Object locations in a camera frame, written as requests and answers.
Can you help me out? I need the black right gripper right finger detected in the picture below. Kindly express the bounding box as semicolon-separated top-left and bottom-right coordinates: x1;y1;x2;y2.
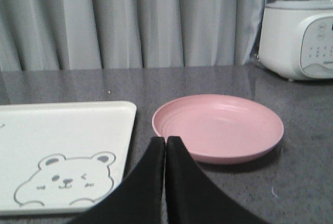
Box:
165;136;265;223

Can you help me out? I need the pink round plate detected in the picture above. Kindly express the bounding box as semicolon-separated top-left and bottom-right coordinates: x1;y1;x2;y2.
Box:
152;94;284;164

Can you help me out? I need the grey pleated curtain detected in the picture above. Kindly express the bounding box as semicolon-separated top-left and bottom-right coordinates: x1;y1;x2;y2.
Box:
1;0;265;71

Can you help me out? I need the white bear serving tray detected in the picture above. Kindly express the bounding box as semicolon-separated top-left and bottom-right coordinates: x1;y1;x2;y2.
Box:
1;101;137;216

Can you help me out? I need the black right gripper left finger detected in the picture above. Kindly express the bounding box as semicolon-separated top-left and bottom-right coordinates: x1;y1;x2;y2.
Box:
69;137;165;223

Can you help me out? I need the white blender appliance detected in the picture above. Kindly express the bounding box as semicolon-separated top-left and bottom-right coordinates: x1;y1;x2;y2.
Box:
258;0;332;81

